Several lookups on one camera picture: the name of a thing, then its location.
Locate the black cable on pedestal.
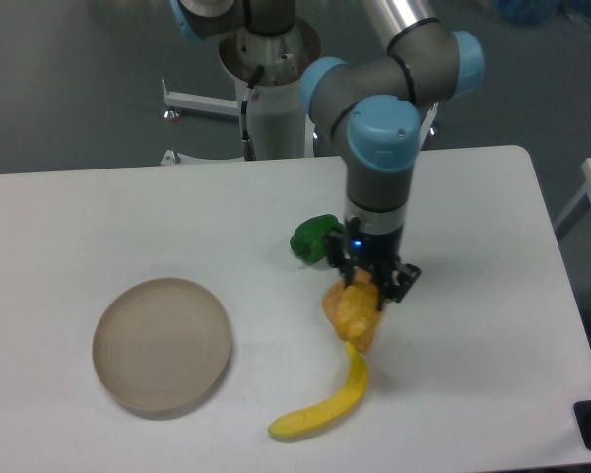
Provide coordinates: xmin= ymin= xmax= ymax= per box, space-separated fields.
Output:
xmin=239 ymin=63 xmax=265 ymax=162

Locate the orange triangular toy pastry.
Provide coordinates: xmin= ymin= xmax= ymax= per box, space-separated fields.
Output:
xmin=322 ymin=269 xmax=384 ymax=353

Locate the yellow toy pepper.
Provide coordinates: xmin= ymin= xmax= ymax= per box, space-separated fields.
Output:
xmin=336 ymin=281 xmax=379 ymax=340

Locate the green toy pepper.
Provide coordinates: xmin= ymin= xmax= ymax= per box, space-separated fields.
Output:
xmin=290 ymin=214 xmax=344 ymax=264

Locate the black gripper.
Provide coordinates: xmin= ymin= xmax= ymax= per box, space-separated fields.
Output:
xmin=323 ymin=206 xmax=421 ymax=310

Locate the beige round plate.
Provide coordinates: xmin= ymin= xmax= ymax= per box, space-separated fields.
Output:
xmin=92 ymin=278 xmax=232 ymax=417

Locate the blue bag in background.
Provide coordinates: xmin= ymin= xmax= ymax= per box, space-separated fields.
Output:
xmin=487 ymin=0 xmax=591 ymax=30

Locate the yellow toy banana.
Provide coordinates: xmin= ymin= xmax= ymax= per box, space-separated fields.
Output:
xmin=267 ymin=342 xmax=369 ymax=440

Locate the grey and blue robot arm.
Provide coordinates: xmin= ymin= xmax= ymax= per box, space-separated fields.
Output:
xmin=170 ymin=1 xmax=485 ymax=304

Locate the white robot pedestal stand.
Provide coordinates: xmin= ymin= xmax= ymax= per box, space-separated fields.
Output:
xmin=159 ymin=17 xmax=444 ymax=167

